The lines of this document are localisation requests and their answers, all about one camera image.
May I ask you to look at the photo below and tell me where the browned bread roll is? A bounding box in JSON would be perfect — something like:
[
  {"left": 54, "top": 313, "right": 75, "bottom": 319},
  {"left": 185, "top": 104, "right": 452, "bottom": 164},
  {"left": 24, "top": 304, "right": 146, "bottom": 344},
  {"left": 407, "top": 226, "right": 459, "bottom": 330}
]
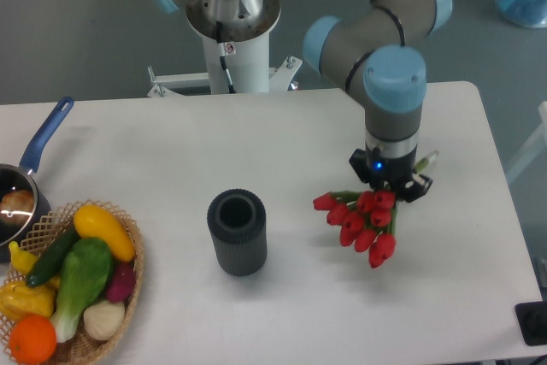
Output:
[{"left": 1, "top": 190, "right": 34, "bottom": 227}]

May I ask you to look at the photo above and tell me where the dark grey ribbed vase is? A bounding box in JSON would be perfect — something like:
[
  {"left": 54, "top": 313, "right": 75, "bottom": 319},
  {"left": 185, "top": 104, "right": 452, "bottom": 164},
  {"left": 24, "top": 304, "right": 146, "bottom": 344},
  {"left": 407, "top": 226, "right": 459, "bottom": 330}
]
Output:
[{"left": 207, "top": 188, "right": 268, "bottom": 277}]

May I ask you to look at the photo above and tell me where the red tulip bouquet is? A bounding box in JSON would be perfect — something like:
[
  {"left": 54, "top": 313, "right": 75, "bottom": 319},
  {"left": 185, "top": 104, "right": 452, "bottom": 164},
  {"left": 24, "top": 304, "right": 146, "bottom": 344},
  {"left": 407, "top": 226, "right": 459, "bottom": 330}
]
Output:
[{"left": 312, "top": 150, "right": 440, "bottom": 269}]

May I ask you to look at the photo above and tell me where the black cable on pedestal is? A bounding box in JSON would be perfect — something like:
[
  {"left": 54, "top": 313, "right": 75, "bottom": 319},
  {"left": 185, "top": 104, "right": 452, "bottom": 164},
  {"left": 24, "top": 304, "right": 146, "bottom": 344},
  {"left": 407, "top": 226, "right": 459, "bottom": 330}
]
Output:
[{"left": 215, "top": 21, "right": 237, "bottom": 94}]

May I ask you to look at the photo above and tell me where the yellow squash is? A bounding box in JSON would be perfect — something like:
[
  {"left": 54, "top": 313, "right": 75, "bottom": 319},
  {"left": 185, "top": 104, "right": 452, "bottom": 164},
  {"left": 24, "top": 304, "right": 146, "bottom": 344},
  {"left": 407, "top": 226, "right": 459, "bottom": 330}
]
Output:
[{"left": 74, "top": 204, "right": 136, "bottom": 262}]

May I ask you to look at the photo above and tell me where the yellow banana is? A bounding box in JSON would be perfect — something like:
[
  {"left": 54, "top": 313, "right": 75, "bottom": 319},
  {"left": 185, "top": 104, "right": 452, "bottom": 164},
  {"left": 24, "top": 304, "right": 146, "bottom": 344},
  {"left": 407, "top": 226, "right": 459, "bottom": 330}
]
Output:
[{"left": 7, "top": 241, "right": 61, "bottom": 291}]

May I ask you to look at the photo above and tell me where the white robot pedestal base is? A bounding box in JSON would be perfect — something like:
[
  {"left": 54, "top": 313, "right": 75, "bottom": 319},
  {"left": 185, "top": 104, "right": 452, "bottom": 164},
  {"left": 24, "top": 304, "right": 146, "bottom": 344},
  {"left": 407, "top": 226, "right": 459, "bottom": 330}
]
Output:
[{"left": 146, "top": 0, "right": 304, "bottom": 98}]

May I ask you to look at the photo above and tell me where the dark green cucumber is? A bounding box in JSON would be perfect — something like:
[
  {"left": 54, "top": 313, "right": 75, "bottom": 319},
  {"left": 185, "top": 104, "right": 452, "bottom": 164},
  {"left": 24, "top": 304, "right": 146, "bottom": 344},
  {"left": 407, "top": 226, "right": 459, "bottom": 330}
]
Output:
[{"left": 26, "top": 227, "right": 80, "bottom": 288}]

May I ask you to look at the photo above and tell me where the orange fruit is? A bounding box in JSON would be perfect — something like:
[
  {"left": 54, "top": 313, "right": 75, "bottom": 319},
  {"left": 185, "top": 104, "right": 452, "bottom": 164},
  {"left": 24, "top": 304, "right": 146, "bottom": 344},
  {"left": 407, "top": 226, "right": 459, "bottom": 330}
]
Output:
[{"left": 8, "top": 315, "right": 57, "bottom": 364}]

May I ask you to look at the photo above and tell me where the blue handled saucepan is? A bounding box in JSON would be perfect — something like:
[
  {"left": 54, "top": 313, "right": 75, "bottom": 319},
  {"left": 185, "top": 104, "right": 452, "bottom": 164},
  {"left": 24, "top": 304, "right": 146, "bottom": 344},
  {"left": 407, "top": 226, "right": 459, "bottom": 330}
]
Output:
[{"left": 1, "top": 97, "right": 74, "bottom": 263}]

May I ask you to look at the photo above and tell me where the yellow bell pepper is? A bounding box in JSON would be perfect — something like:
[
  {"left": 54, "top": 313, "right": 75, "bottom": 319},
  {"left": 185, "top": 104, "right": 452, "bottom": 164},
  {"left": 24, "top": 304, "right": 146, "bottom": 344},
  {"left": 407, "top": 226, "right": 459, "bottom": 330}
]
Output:
[{"left": 1, "top": 280, "right": 56, "bottom": 322}]

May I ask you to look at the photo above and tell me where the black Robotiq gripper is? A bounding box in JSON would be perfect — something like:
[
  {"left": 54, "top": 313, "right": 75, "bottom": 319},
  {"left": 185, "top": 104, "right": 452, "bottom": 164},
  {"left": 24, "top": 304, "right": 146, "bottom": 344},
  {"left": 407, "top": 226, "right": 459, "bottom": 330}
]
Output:
[{"left": 349, "top": 148, "right": 432, "bottom": 203}]

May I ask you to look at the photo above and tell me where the white frame at right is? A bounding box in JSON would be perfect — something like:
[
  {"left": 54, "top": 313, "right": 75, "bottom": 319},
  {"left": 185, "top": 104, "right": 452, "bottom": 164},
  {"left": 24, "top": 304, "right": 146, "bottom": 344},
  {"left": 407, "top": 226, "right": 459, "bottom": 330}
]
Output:
[{"left": 505, "top": 101, "right": 546, "bottom": 185}]

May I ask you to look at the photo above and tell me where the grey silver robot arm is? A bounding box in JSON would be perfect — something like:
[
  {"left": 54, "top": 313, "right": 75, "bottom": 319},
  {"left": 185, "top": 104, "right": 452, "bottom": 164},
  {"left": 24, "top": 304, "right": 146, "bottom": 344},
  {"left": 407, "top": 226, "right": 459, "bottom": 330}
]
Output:
[{"left": 154, "top": 0, "right": 452, "bottom": 203}]

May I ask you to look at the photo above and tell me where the green bok choy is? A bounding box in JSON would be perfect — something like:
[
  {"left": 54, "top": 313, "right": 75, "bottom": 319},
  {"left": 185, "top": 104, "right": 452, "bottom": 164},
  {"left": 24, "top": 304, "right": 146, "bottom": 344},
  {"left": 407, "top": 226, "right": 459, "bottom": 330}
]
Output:
[{"left": 50, "top": 238, "right": 114, "bottom": 344}]

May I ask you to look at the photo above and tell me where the black device at edge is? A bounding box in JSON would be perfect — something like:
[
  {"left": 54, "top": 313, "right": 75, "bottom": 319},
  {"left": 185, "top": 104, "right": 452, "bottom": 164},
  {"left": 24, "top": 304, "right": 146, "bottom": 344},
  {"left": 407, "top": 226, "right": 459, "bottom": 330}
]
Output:
[{"left": 515, "top": 301, "right": 546, "bottom": 346}]

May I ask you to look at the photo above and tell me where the white garlic bulb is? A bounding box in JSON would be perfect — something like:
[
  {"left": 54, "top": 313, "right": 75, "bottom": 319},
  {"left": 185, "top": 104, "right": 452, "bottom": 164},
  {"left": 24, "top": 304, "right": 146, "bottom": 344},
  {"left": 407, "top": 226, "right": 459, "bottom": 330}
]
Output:
[{"left": 83, "top": 300, "right": 125, "bottom": 341}]

